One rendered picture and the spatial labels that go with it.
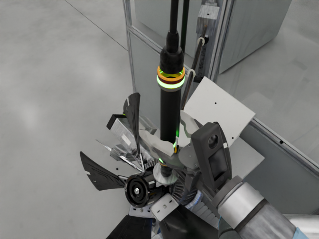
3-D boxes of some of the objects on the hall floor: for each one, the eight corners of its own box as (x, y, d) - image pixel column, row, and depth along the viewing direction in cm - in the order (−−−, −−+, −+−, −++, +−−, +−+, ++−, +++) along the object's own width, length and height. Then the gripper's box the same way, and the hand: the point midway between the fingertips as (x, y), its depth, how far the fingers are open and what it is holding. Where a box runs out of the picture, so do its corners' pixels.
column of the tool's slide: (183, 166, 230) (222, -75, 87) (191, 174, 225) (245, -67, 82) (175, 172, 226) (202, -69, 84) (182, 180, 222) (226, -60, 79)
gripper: (197, 229, 47) (131, 152, 56) (248, 181, 52) (180, 119, 62) (203, 215, 40) (126, 131, 50) (261, 161, 45) (182, 95, 55)
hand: (159, 119), depth 53 cm, fingers open, 8 cm apart
